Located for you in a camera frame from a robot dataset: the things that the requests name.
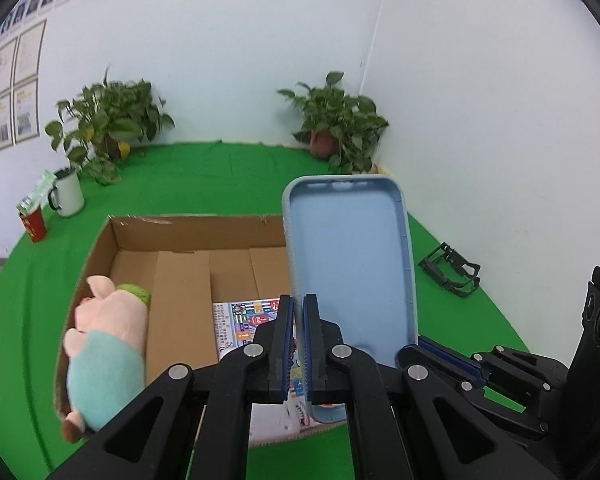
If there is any white enamel mug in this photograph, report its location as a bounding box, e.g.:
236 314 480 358
47 166 86 218

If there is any red paper cup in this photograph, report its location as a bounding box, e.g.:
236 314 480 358
19 207 48 244

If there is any colourful printed booklet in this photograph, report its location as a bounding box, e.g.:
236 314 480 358
211 297 331 428

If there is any black plastic clip holder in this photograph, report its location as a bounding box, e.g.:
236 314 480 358
418 242 482 299

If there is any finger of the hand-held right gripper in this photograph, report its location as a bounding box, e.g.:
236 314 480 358
396 336 488 393
472 344 570 443

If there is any light blue phone case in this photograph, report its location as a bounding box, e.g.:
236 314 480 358
282 175 420 423

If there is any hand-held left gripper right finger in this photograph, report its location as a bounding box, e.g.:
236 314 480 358
302 294 558 480

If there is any pink plush pig toy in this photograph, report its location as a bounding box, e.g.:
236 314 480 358
61 275 153 443

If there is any green tablecloth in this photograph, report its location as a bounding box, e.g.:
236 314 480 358
0 141 531 480

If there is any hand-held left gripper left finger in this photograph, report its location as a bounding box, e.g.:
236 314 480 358
45 294 297 480

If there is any large bushy potted plant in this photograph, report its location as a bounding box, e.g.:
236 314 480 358
45 65 176 187

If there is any wall of framed certificates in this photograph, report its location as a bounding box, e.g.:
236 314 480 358
0 20 48 161

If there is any potted plant brown pot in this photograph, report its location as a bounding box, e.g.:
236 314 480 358
277 71 390 175

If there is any cardboard box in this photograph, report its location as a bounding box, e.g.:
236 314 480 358
52 214 351 448

